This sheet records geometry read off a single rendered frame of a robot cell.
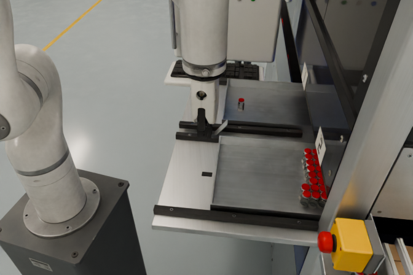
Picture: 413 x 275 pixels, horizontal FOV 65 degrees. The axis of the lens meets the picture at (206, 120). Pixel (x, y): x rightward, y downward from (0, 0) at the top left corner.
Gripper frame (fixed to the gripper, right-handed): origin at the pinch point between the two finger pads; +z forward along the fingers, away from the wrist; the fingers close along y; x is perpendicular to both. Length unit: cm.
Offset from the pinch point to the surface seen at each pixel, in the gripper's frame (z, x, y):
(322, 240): 9.4, -24.8, -18.7
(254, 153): 22.1, -13.1, 16.7
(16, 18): 110, 285, 323
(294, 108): 22, -27, 41
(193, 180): 22.3, 3.8, 4.2
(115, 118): 110, 88, 135
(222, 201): 22.1, -4.9, -1.9
